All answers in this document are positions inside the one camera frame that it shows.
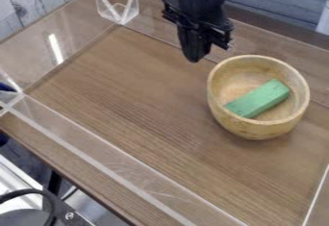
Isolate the green rectangular block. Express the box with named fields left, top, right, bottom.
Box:
left=225, top=79, right=291, bottom=118

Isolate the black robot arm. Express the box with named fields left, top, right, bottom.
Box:
left=162, top=0, right=234, bottom=63

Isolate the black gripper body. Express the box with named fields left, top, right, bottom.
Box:
left=162, top=0, right=234, bottom=50

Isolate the clear acrylic enclosure wall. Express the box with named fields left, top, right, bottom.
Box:
left=0, top=0, right=329, bottom=226

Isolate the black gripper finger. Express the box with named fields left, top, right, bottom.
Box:
left=178, top=27, right=202, bottom=62
left=197, top=33, right=213, bottom=61

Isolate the black table leg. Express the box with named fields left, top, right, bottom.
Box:
left=48, top=171, right=63, bottom=195

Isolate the brown wooden bowl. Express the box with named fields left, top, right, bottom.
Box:
left=208, top=55, right=311, bottom=139

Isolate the blue object at left edge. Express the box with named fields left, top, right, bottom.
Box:
left=0, top=81, right=18, bottom=147

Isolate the black cable bottom left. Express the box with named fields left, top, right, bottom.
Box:
left=0, top=188, right=59, bottom=226

